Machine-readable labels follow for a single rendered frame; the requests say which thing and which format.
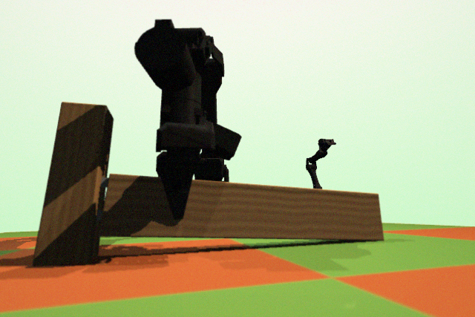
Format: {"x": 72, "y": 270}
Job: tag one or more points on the brown wooden side rail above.
{"x": 137, "y": 206}

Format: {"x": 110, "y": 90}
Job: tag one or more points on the brown wooden post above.
{"x": 68, "y": 229}

